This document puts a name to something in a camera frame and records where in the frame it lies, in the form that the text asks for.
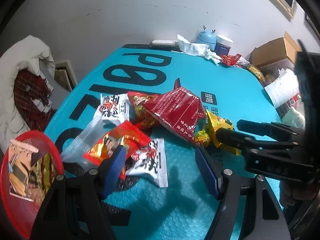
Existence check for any yellow black snack packet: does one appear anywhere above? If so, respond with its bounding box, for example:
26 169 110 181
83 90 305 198
194 109 242 156

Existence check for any orange red snack packet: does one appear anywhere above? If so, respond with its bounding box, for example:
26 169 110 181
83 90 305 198
83 120 151 166

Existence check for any white snack packet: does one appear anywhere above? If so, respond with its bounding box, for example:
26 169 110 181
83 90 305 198
93 94 130 126
125 138 169 188

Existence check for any clear zip bag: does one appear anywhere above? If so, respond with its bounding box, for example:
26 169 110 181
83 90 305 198
61 116 106 176

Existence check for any dark red foil packet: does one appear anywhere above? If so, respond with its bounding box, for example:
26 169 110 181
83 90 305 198
143 79 206 145

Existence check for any nutritious cereal packet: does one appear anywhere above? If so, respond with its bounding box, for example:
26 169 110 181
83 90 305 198
27 153 57 207

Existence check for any beige bread snack packet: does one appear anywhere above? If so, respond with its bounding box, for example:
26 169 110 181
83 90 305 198
8 139 39 201

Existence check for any red plastic mesh basket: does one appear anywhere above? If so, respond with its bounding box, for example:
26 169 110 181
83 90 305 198
1 131 64 239

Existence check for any red gold snack packet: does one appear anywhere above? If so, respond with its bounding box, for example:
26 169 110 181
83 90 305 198
127 91 159 130

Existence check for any pale green plush toy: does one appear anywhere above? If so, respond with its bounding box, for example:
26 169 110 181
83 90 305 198
281 107 305 129

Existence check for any teal mat with black letters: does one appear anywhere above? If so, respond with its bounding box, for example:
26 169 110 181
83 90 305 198
45 46 280 239

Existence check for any yellow patterned snack bag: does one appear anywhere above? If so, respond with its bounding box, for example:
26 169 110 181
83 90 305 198
247 64 265 85

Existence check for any red candy wrapper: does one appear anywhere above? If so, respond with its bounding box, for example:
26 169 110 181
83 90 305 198
220 54 241 66

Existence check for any cardboard box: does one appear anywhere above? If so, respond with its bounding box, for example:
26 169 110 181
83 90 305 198
251 32 302 67

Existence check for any navy jar white lid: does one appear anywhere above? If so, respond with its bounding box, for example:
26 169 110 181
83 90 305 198
214 34 233 56

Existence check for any crumpled white tissue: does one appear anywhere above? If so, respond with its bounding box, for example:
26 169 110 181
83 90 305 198
177 35 223 65

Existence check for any light blue deer humidifier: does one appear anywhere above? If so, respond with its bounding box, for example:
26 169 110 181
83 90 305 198
195 25 216 51

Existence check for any white remote control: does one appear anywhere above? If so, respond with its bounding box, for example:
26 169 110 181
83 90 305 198
149 40 179 48

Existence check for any red plaid scarf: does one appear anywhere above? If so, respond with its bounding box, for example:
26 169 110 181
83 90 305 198
14 69 56 132

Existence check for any white quilted jacket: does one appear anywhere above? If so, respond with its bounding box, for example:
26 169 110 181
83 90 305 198
1 35 55 152

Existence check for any wall access panel frame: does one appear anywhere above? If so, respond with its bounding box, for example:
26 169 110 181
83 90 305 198
54 60 78 92

